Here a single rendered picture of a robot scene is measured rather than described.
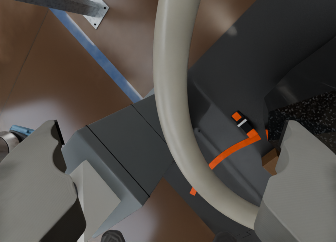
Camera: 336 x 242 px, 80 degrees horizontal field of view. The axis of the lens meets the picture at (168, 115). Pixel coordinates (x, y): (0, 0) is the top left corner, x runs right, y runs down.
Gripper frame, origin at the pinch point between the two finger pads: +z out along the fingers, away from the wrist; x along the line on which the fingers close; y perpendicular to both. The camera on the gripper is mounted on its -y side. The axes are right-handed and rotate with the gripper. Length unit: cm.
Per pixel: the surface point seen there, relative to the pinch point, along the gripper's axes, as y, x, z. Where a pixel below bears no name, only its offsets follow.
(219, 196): 13.3, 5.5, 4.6
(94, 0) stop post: -8, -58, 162
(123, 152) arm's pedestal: 51, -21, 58
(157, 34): -4.0, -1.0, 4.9
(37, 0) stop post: -8, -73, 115
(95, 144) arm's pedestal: 43, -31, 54
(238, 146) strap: 83, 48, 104
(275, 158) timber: 79, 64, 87
